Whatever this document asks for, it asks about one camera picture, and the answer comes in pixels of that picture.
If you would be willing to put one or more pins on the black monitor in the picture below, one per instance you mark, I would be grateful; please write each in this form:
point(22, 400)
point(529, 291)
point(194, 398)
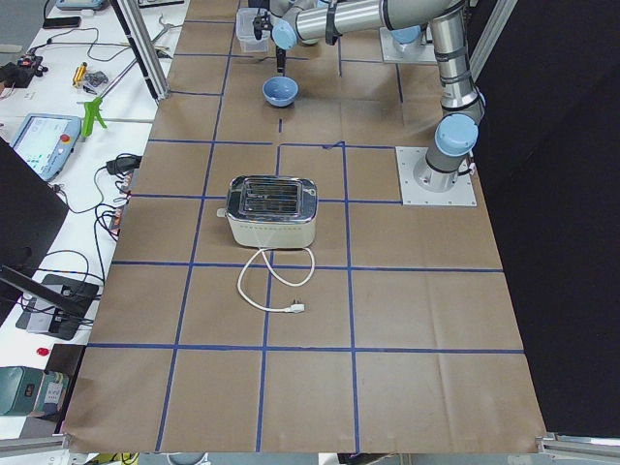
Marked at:
point(31, 218)

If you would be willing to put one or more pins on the black power adapter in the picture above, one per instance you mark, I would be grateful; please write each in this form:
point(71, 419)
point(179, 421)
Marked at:
point(123, 163)

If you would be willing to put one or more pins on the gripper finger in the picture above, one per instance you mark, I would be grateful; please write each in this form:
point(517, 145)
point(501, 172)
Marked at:
point(281, 60)

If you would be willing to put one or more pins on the green box device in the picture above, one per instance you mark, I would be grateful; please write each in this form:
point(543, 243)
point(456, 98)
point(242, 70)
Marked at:
point(27, 391)

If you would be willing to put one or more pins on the clear plastic container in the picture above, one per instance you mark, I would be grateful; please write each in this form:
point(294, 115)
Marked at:
point(245, 31)

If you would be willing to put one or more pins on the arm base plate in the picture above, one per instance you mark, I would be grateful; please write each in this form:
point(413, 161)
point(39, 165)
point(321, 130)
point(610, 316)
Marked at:
point(419, 51)
point(420, 185)

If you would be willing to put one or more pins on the yellow screwdriver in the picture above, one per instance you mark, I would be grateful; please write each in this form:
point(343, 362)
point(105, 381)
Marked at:
point(79, 75)

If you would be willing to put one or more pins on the blue teach pendant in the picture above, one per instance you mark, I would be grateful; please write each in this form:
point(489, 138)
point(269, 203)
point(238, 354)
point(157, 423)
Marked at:
point(45, 141)

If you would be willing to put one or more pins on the blue bowl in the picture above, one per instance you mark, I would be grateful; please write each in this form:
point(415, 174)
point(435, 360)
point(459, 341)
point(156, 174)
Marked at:
point(280, 91)

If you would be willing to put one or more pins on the aluminium frame post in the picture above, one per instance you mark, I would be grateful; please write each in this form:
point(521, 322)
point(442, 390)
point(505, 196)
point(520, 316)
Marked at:
point(134, 28)

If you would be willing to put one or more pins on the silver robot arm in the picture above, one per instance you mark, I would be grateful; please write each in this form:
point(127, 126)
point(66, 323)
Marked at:
point(413, 36)
point(293, 22)

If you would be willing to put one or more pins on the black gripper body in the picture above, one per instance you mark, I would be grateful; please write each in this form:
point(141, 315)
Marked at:
point(280, 54)

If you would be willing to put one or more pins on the black smartphone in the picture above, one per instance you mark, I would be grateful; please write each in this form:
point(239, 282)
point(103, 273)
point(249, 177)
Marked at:
point(63, 22)

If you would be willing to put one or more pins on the white toaster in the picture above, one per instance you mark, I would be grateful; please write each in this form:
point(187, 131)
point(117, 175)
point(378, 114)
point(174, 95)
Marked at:
point(272, 211)

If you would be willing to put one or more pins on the metal stand with green clamp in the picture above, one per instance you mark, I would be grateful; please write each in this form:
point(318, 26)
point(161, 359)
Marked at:
point(92, 110)

